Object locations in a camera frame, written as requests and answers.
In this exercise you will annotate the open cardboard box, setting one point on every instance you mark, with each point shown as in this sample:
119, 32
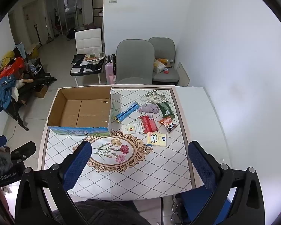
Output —
81, 111

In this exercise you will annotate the items on grey chair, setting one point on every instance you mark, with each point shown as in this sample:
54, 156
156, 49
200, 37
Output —
161, 64

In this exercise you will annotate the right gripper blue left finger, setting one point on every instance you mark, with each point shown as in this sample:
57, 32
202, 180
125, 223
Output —
65, 175

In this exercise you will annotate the grey front chair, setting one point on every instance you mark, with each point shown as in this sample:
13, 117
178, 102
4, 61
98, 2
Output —
134, 62

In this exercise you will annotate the white card packet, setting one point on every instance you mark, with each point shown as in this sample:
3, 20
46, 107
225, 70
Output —
132, 128

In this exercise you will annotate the orange panda snack packet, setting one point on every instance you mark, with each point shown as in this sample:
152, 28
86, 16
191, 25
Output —
168, 123

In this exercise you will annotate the small brown cardboard box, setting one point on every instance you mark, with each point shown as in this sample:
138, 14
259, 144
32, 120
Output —
40, 91

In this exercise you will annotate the yellow blue tissue packet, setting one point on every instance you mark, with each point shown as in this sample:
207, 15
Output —
156, 139

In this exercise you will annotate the grey chair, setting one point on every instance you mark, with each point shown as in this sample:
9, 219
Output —
165, 48
134, 62

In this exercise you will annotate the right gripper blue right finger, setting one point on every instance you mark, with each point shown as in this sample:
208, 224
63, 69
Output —
210, 171

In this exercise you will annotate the grey rear chair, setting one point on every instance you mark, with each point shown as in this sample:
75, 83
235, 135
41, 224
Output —
165, 48

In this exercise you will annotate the green tissue packet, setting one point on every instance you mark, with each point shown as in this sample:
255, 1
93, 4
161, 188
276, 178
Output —
166, 110

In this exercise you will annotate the white padded chair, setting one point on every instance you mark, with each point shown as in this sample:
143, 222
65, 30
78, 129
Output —
89, 41

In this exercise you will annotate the white board leaning on wall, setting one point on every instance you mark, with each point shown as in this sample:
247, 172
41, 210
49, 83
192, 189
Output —
184, 78

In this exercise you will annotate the pile of clothes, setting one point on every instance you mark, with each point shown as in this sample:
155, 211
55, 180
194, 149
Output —
21, 71

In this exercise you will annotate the pink suitcase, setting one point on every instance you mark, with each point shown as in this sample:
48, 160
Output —
110, 68

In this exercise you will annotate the purple soft cloth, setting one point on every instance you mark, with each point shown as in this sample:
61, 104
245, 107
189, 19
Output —
148, 108

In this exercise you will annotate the blue long snack packet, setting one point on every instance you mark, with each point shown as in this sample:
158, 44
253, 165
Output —
123, 115

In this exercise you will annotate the floral patterned table mat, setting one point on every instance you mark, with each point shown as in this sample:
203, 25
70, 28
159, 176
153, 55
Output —
122, 166

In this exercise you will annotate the black bag on chair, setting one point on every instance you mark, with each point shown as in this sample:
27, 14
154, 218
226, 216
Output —
87, 63

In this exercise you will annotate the red tissue packet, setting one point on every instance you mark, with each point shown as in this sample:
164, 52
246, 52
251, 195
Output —
148, 124

